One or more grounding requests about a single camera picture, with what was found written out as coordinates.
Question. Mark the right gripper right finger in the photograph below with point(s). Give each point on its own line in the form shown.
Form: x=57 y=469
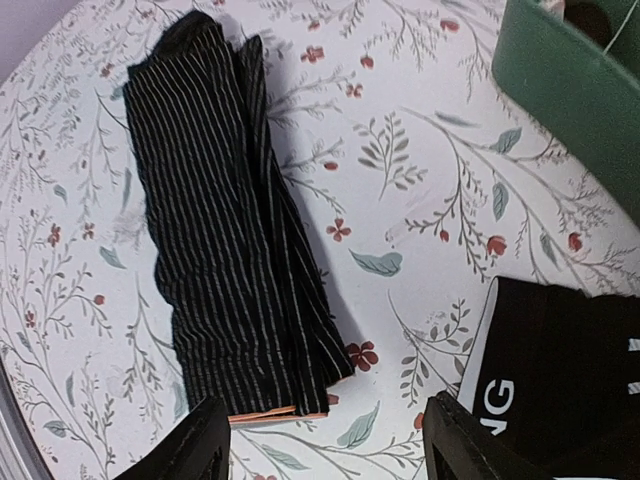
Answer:
x=456 y=446

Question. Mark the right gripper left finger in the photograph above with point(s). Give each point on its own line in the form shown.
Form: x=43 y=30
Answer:
x=196 y=449

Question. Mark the green divided storage box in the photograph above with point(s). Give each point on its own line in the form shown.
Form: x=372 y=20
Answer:
x=585 y=95

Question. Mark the black white-banded underwear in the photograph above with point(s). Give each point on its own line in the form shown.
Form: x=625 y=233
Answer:
x=554 y=375

